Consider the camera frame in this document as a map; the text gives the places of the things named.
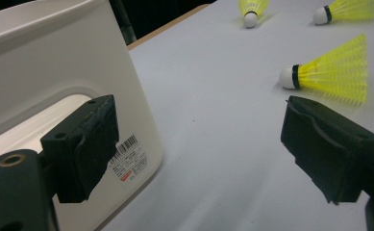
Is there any black stand pole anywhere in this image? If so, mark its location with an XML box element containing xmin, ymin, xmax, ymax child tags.
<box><xmin>109</xmin><ymin>0</ymin><xmax>137</xmax><ymax>46</ymax></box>

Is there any white plastic storage bin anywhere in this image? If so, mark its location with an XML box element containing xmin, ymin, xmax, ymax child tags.
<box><xmin>0</xmin><ymin>0</ymin><xmax>164</xmax><ymax>231</ymax></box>

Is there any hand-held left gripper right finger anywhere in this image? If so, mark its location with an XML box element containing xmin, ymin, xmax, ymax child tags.
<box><xmin>280</xmin><ymin>95</ymin><xmax>374</xmax><ymax>206</ymax></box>

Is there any yellow shuttlecock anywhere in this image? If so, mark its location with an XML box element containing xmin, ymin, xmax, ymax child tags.
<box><xmin>279</xmin><ymin>33</ymin><xmax>368</xmax><ymax>105</ymax></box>
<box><xmin>237</xmin><ymin>0</ymin><xmax>270</xmax><ymax>29</ymax></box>
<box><xmin>312</xmin><ymin>0</ymin><xmax>374</xmax><ymax>26</ymax></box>

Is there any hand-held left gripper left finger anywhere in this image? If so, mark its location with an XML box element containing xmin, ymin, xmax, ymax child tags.
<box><xmin>39</xmin><ymin>94</ymin><xmax>120</xmax><ymax>205</ymax></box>

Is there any white table cover sheet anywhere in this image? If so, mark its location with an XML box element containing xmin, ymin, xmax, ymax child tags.
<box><xmin>101</xmin><ymin>0</ymin><xmax>374</xmax><ymax>231</ymax></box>

